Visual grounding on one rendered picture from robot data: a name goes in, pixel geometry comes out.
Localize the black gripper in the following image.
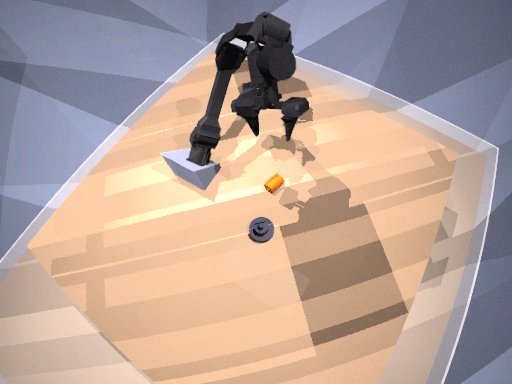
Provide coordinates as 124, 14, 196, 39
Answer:
231, 77, 309, 142

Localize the orange knob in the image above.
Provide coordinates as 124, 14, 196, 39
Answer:
264, 174, 284, 193

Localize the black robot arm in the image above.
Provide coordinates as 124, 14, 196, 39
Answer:
186, 11, 296, 166

